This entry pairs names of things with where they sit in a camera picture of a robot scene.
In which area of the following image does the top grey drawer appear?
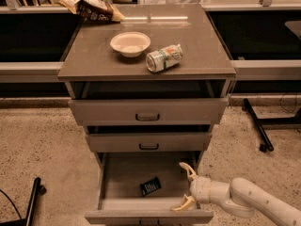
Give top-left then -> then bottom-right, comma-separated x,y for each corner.
69,98 -> 228,125

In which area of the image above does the dark blue rxbar wrapper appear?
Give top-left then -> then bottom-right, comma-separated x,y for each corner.
140,177 -> 161,197

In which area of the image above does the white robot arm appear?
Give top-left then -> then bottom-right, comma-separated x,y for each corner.
173,162 -> 301,226

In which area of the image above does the black stand leg left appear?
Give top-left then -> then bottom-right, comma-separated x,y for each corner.
0,177 -> 47,226

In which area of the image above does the bottom grey drawer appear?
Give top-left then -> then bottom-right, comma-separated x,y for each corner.
85,152 -> 214,226

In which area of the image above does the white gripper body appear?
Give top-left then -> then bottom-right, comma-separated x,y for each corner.
190,176 -> 230,205

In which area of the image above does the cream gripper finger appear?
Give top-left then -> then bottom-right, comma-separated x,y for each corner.
179,162 -> 198,182
172,194 -> 196,212

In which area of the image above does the brown chip bag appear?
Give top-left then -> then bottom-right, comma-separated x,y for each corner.
59,0 -> 124,23

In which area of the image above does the white paper bowl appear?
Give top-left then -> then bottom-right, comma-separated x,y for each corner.
110,32 -> 151,57

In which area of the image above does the middle grey drawer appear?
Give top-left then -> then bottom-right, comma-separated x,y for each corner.
86,132 -> 212,153

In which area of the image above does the crushed soda can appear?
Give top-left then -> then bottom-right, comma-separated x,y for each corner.
146,44 -> 183,73

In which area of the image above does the grey drawer cabinet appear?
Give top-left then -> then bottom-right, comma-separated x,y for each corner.
57,3 -> 237,226

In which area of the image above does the grey metal rail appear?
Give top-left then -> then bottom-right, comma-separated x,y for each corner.
0,60 -> 301,83

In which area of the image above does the grey drawer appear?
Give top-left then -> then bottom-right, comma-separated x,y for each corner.
86,132 -> 212,153
85,152 -> 214,226
69,98 -> 228,125

